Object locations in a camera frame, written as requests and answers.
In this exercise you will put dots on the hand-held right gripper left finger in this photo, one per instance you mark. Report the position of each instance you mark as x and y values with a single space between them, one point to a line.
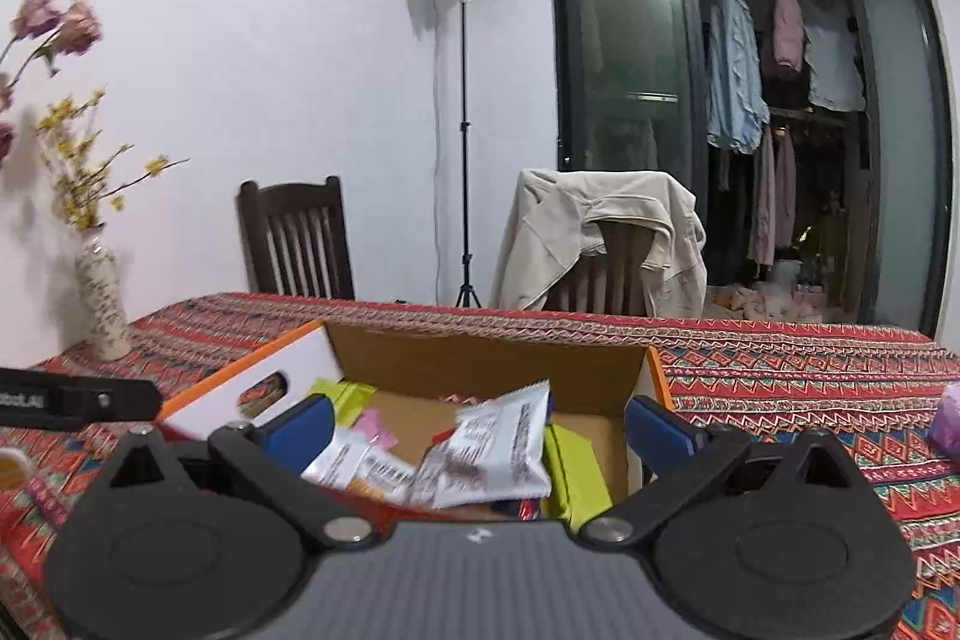
307 430

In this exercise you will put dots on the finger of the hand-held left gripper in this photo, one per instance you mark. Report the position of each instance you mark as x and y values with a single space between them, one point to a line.
105 400

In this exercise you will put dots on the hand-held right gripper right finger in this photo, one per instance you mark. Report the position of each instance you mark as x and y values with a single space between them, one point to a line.
660 430

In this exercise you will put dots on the pink snack packet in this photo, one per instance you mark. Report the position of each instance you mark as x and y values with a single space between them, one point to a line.
377 434
46 505

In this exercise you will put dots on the large green snack packet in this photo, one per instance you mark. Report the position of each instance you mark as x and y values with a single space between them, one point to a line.
577 475

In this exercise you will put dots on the orange cardboard box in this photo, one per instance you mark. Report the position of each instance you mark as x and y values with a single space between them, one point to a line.
450 362

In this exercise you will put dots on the white printed snack packet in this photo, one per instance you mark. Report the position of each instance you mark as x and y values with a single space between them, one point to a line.
495 452

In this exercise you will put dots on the silver white snack packet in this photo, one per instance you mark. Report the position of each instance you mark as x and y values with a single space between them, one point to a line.
334 456

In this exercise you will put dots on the small green snack packet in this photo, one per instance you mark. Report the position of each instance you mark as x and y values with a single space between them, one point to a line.
345 400

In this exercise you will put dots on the white and orange snack packet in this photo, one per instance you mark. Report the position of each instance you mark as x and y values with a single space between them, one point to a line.
386 479

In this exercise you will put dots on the floral ceramic vase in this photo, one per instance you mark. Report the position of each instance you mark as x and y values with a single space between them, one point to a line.
101 302

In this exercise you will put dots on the dark wooden chair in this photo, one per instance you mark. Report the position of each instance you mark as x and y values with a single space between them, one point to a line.
600 280
292 250

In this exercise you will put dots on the pile of pale shoes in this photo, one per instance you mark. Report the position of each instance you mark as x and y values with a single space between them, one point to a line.
765 302

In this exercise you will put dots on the yellow flower branches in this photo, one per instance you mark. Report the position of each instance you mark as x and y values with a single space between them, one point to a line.
75 190

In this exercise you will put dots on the beige jacket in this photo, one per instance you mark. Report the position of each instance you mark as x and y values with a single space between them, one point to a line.
555 235

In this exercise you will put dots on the pale hanging coat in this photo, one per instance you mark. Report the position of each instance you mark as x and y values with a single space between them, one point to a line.
776 197

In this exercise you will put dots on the purple tissue pack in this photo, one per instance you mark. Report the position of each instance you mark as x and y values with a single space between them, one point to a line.
949 419

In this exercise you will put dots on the black light stand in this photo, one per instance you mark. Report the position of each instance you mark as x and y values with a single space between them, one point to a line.
465 160

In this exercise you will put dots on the light blue hanging shirt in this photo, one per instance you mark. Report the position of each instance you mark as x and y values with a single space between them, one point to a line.
735 78

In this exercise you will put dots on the dried pink roses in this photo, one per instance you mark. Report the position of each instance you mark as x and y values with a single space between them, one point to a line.
79 21

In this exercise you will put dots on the hanging clothes rack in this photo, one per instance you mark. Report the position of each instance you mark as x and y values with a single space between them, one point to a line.
622 48

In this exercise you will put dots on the white hanging garment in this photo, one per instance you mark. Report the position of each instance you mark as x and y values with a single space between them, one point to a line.
832 63

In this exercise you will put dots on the pink hanging garment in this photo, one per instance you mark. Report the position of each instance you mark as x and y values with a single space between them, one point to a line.
787 33

